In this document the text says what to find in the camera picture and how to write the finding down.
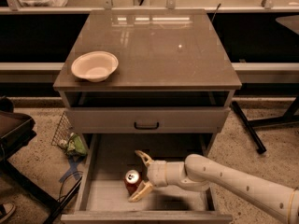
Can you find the black chair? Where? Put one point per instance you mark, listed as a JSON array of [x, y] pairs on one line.
[[40, 161]]

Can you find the closed top drawer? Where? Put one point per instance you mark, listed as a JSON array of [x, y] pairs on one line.
[[172, 120]]

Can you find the black drawer handle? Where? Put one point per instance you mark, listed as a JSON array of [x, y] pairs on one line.
[[154, 126]]

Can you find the grey drawer cabinet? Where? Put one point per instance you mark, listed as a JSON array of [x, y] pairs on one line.
[[167, 59]]

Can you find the blue tape cross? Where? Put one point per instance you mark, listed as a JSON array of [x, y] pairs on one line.
[[74, 162]]

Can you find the white paper bowl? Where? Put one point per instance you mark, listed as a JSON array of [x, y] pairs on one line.
[[94, 66]]

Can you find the wire mesh basket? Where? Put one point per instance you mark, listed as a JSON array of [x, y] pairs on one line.
[[63, 131]]

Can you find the red coke can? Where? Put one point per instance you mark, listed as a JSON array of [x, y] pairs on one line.
[[132, 180]]

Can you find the open middle drawer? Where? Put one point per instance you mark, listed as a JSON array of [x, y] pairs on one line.
[[103, 197]]

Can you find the shoe at bottom left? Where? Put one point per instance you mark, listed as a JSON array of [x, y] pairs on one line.
[[6, 211]]

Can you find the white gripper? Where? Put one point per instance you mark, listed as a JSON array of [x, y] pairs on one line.
[[156, 172]]

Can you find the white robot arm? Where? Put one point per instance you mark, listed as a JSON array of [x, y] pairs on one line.
[[197, 171]]

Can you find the green chip bag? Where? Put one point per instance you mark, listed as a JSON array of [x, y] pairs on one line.
[[73, 146]]

